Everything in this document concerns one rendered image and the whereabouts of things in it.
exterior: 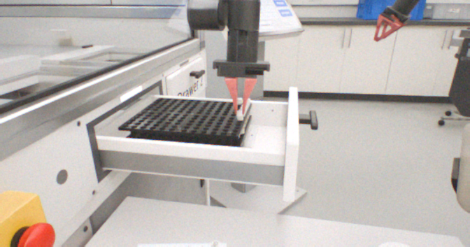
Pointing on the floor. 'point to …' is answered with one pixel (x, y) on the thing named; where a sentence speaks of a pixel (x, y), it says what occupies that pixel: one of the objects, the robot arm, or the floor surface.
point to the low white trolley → (243, 229)
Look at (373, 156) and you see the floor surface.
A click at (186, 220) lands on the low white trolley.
